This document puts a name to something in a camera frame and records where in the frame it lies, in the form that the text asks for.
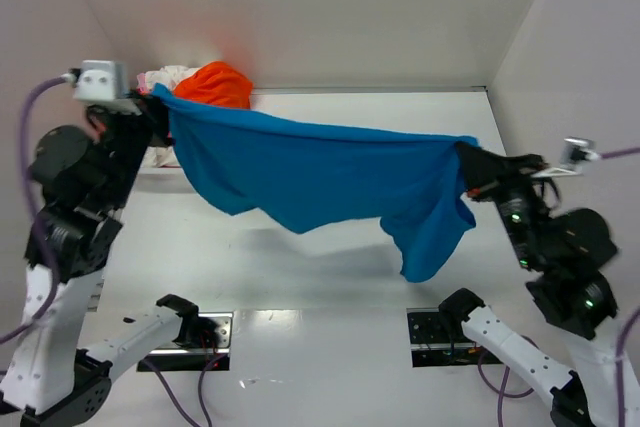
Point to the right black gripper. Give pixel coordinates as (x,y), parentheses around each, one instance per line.
(493,173)

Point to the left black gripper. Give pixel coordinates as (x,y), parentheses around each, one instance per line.
(150,117)

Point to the blue t shirt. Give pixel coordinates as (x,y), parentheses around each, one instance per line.
(305,176)

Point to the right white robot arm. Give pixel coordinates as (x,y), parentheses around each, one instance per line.
(568,253)

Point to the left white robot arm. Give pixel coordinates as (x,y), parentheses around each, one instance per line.
(85,181)

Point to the white t shirt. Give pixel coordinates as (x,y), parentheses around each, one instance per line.
(169,76)

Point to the orange t shirt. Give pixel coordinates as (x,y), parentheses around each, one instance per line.
(217,84)

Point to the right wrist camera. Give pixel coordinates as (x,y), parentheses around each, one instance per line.
(577,151)

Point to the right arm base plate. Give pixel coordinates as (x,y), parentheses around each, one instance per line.
(431,345)

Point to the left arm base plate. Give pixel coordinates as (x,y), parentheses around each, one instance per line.
(213,344)

